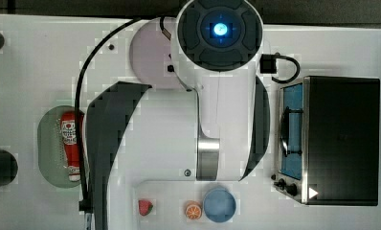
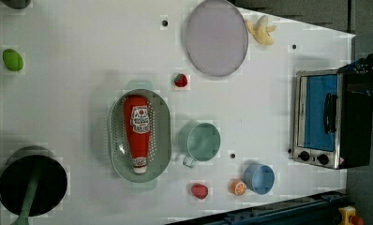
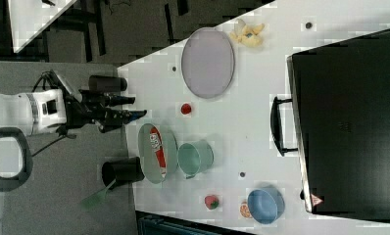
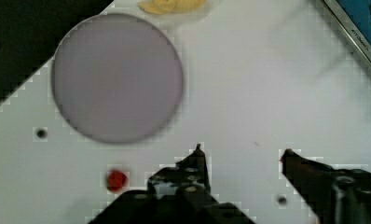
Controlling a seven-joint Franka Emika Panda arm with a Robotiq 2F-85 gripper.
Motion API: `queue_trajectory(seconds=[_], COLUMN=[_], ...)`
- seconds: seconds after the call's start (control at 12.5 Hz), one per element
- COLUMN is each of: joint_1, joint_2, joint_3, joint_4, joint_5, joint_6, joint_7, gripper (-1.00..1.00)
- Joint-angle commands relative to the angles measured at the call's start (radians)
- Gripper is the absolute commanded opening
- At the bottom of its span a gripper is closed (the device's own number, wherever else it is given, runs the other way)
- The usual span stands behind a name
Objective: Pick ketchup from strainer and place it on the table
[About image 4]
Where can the red strawberry toy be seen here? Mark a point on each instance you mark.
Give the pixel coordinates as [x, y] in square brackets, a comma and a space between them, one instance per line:
[116, 180]

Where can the round grey plate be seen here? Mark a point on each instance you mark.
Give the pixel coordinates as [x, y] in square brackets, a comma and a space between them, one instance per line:
[117, 79]

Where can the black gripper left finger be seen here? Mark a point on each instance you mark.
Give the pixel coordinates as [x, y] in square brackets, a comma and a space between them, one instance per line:
[174, 195]

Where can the yellow peeled banana toy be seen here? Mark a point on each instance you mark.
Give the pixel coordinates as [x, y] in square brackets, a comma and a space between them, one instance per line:
[162, 7]

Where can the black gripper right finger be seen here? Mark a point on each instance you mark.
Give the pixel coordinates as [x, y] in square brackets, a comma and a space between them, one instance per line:
[336, 196]

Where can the silver toaster oven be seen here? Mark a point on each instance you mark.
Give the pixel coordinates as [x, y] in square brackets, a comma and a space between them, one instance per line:
[354, 19]

